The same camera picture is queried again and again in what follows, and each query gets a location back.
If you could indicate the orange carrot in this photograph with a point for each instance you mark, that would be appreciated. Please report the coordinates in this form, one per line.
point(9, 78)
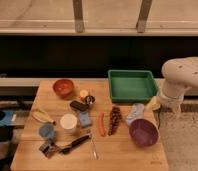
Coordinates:
point(100, 125)

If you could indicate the red bowl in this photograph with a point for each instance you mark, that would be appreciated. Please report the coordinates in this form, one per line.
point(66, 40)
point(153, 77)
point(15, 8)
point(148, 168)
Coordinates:
point(63, 88)

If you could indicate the light blue cloth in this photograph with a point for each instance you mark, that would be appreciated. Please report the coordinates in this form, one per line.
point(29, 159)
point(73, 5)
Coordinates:
point(136, 112)

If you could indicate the metal clamp tool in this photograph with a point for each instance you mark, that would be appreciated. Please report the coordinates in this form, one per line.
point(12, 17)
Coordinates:
point(49, 148)

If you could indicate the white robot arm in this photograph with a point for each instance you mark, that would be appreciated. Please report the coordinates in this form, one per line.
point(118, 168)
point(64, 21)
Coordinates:
point(180, 75)

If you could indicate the silver fork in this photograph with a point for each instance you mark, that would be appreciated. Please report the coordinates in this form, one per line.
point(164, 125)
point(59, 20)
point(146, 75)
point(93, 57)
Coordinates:
point(95, 154)

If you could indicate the black handled spatula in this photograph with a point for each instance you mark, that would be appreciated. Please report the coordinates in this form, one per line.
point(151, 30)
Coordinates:
point(68, 148)

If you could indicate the purple bowl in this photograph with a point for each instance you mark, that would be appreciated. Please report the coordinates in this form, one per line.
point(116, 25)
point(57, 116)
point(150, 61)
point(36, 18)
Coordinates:
point(143, 132)

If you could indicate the small dark metal cup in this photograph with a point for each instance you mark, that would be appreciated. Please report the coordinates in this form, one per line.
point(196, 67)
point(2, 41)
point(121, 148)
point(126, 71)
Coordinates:
point(89, 100)

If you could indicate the yellow banana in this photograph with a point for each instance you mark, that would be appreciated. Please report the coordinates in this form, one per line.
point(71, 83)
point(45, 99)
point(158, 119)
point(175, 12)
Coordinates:
point(42, 116)

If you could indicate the green plastic tray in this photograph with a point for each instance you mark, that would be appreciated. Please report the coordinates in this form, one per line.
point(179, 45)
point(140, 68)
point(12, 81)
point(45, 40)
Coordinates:
point(129, 86)

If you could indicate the dark red grape bunch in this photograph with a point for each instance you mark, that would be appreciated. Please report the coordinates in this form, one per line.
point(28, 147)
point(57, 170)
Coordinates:
point(115, 118)

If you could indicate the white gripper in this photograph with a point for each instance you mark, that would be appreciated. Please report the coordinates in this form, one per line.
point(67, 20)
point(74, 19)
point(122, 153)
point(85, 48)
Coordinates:
point(172, 103)

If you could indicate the right metal window post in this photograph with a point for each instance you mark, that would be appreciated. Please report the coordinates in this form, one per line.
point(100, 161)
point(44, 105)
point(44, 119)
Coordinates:
point(143, 15)

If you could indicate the left metal window post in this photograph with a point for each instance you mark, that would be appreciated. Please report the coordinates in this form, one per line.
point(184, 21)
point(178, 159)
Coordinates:
point(78, 16)

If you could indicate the blue object on floor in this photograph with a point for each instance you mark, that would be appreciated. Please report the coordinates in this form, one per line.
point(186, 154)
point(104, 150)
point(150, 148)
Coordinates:
point(9, 118)

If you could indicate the blue sponge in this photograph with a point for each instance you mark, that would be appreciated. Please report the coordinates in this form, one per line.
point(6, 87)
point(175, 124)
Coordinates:
point(84, 119)

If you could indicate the black rectangular block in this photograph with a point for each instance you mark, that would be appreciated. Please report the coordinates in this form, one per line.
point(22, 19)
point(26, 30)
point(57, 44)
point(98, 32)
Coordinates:
point(78, 106)

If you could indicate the white cup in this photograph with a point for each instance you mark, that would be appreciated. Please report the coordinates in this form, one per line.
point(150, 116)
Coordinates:
point(69, 123)

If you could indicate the metal window post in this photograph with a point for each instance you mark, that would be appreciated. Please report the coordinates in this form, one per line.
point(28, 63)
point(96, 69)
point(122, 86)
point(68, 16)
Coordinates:
point(78, 16)
point(143, 15)

